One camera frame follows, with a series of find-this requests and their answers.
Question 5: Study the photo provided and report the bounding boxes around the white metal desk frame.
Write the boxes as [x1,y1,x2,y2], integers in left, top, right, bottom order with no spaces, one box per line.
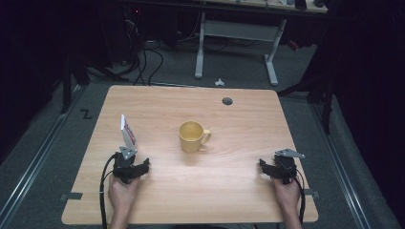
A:
[194,11,288,87]

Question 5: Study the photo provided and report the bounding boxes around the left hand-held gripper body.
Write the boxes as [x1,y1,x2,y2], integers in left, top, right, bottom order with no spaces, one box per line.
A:
[112,145,141,185]

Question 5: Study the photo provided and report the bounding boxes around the person's left hand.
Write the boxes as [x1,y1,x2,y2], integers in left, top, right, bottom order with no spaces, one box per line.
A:
[107,174,141,213]

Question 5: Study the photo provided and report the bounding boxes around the black floor cables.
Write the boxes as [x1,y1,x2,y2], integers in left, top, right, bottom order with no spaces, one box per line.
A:
[118,39,165,87]

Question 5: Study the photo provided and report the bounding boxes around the white toothpaste tube red print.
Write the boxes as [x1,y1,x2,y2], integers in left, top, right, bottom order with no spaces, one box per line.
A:
[119,114,139,151]

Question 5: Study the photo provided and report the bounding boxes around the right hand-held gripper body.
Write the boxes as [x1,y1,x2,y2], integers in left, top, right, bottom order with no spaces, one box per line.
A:
[271,148,306,186]

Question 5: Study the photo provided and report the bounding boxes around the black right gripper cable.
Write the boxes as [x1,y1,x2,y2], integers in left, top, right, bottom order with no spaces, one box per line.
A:
[291,168,308,225]

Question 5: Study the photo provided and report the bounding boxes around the grey tape tab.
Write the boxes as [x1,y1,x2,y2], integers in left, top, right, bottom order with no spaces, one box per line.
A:
[59,192,84,202]
[304,189,321,200]

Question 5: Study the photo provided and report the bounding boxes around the black metal stand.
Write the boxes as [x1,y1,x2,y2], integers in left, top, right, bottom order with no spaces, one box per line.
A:
[59,55,92,115]
[276,71,336,135]

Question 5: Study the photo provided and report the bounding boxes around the person's right hand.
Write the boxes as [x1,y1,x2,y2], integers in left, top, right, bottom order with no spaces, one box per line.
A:
[271,177,302,211]

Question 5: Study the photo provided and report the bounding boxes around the yellow mug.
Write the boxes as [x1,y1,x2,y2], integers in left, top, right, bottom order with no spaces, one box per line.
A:
[178,120,212,155]

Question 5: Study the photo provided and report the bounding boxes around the metal floor rail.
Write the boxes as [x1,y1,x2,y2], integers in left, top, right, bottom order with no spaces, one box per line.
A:
[309,103,372,229]
[0,85,84,223]

